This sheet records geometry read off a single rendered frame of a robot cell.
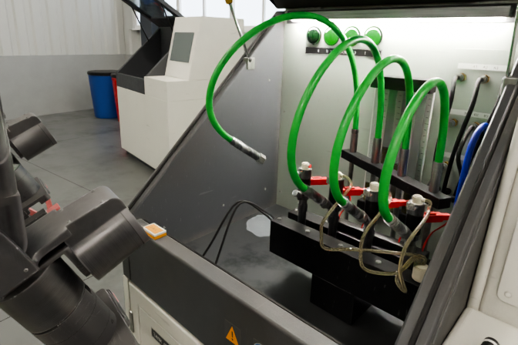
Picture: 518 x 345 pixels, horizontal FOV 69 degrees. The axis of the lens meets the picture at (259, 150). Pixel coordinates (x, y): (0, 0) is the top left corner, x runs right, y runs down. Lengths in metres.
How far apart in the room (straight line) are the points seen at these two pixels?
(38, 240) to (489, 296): 0.61
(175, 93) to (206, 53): 0.49
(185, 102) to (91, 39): 4.51
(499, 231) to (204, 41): 3.25
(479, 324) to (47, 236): 0.57
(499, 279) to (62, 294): 0.59
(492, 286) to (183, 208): 0.70
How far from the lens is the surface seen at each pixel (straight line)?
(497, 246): 0.69
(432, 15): 0.94
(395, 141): 0.56
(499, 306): 0.71
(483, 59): 0.93
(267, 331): 0.66
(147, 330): 1.04
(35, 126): 0.78
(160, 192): 0.97
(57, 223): 0.38
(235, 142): 0.80
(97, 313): 0.42
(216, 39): 3.74
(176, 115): 3.59
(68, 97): 7.67
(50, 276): 0.38
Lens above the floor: 1.37
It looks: 17 degrees down
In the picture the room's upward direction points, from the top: 2 degrees clockwise
